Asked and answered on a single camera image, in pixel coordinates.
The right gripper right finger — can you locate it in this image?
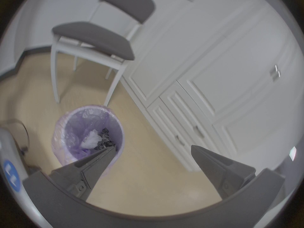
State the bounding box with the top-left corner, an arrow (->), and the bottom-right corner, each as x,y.
191,145 -> 256,200

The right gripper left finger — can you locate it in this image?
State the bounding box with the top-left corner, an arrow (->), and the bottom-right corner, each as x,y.
49,146 -> 117,202

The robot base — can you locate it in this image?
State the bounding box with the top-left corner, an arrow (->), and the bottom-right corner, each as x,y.
0,119 -> 51,228

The crumpled black plastic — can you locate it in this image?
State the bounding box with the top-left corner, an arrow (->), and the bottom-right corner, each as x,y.
94,127 -> 116,150

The white trash bin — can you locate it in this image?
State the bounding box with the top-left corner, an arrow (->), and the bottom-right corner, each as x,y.
53,105 -> 125,168

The purple plastic bag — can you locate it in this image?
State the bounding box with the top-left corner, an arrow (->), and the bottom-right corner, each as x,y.
52,105 -> 118,168

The crumpled white paper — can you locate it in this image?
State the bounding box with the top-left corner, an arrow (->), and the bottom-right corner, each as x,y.
81,130 -> 102,149

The white wardrobe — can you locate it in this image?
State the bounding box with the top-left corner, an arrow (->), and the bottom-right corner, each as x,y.
89,0 -> 304,173

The white chair with grey cushions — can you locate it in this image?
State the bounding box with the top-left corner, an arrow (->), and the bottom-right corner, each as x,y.
51,0 -> 156,105

